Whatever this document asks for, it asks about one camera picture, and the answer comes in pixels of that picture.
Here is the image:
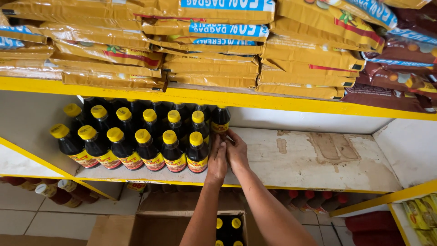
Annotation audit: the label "person's right hand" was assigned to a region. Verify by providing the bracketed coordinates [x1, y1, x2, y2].
[224, 128, 252, 176]

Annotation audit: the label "person's left hand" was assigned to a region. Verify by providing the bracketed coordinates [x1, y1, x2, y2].
[205, 133, 229, 187]

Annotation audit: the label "white shelf unit yellow edges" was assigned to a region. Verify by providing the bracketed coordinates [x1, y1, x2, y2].
[0, 76, 437, 246]

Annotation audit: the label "brown bottle red cap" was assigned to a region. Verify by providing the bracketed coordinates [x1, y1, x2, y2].
[300, 190, 316, 213]
[316, 191, 334, 214]
[332, 193, 349, 214]
[286, 190, 301, 212]

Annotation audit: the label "stack of yellow cereal packets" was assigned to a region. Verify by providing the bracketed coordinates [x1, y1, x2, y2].
[0, 0, 398, 100]

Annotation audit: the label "row of dark sauce bottles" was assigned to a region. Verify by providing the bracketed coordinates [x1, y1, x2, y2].
[49, 96, 212, 174]

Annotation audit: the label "brown cardboard box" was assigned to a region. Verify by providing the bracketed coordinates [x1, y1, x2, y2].
[87, 191, 267, 246]

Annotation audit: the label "red sauce bottle white cap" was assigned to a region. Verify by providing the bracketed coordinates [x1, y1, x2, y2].
[57, 179, 100, 204]
[35, 183, 83, 208]
[0, 176, 42, 191]

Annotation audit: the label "red mesh sack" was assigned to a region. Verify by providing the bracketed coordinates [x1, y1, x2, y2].
[344, 211, 407, 246]

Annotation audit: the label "stack of brown cereal packets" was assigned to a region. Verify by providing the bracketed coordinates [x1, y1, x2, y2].
[341, 0, 437, 114]

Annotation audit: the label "row of small yellow packets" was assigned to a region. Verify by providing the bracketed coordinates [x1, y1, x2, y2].
[402, 193, 437, 246]

